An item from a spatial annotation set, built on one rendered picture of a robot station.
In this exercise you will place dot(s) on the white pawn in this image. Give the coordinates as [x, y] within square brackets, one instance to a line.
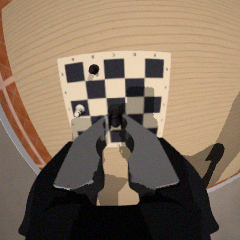
[79, 108]

